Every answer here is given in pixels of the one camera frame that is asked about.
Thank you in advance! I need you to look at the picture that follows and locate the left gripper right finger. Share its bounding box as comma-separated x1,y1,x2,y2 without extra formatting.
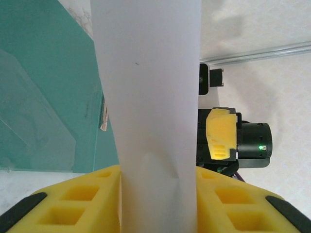
195,166,311,233

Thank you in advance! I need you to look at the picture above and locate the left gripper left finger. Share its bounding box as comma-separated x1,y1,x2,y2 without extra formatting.
0,164,122,233

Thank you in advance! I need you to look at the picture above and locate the white paper sheet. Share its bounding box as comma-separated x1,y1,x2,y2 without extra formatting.
91,0,202,233

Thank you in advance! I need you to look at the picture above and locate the metal folder clip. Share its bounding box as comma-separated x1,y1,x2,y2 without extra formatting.
99,93,108,132

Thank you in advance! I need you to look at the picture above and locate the green plastic folder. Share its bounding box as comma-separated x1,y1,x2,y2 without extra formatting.
0,0,120,173

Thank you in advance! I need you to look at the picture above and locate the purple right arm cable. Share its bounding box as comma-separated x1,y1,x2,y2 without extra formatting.
229,169,246,183

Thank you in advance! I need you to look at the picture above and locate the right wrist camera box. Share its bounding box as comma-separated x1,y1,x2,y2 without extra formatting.
199,63,225,96

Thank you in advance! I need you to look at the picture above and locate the aluminium back rail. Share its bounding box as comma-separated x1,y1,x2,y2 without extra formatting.
199,40,311,67

